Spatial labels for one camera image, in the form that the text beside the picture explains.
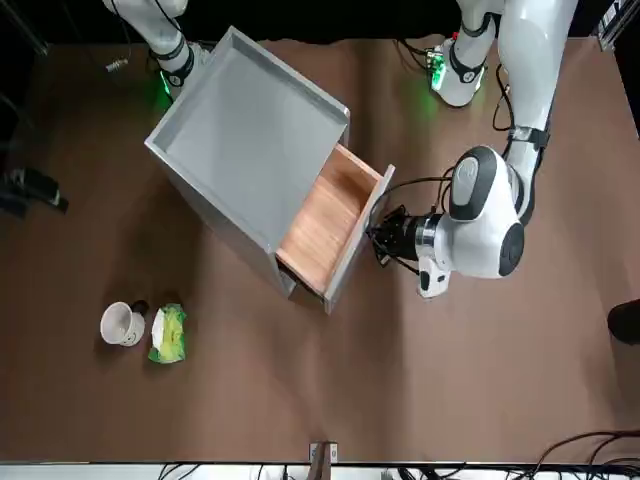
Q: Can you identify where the green tissue pack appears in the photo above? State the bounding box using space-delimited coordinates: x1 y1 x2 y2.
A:
145 301 191 366

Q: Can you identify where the black clamp device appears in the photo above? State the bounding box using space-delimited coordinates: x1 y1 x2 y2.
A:
0 166 70 217

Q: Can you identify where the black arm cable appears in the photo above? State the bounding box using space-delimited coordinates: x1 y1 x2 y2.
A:
370 168 457 281
103 45 132 75

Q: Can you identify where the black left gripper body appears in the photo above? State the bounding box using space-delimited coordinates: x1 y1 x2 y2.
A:
372 204 427 264

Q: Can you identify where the wooden drawer with grey front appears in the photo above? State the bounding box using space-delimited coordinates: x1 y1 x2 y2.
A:
274 143 397 316

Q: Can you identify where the aluminium frame rail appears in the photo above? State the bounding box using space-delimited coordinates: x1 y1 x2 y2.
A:
596 0 627 52

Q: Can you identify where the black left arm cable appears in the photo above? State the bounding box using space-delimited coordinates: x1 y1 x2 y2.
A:
370 168 457 281

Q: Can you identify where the white mug with black handle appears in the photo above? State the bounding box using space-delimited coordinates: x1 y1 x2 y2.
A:
99 299 151 349

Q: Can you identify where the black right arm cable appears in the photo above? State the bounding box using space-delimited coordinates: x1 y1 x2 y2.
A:
103 45 132 75

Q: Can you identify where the grey cabinet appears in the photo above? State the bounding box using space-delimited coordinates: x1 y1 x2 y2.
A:
143 25 352 302

